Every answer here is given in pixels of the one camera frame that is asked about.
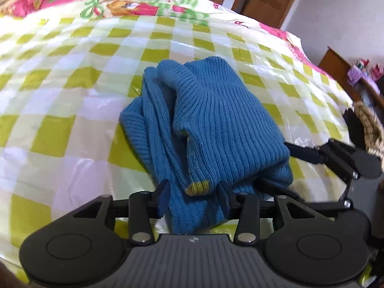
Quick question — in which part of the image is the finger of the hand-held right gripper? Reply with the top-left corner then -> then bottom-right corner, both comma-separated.
256,178 -> 355,208
284,139 -> 358,178

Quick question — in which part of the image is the blue striped knit sweater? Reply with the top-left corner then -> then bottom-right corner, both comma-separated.
119,56 -> 294,235

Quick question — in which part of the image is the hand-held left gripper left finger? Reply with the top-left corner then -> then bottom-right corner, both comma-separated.
72,179 -> 169,245

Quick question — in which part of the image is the purple cloth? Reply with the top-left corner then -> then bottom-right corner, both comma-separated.
347,65 -> 366,85

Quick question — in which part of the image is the wooden nightstand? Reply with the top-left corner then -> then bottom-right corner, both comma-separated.
317,46 -> 384,109

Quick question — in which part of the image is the pink stuffed toy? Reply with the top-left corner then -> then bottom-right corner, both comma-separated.
370,64 -> 384,82

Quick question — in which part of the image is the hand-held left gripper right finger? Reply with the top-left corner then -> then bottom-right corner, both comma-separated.
217,183 -> 318,245

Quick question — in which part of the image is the woven basket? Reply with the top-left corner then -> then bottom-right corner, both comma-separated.
354,101 -> 384,158

